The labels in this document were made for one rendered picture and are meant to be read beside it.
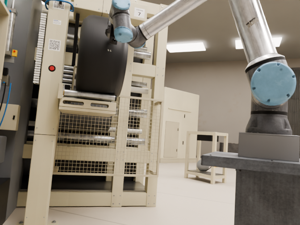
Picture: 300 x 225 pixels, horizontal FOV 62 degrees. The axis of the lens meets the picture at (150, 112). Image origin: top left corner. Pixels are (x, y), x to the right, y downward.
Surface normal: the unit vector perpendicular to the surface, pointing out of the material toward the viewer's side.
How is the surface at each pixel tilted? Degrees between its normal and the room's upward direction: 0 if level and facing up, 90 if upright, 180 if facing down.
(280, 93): 96
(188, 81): 90
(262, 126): 71
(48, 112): 90
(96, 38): 80
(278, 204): 90
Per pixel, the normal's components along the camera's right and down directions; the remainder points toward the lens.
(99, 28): 0.29, -0.48
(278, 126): 0.00, -0.41
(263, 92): -0.36, -0.01
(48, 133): 0.28, -0.07
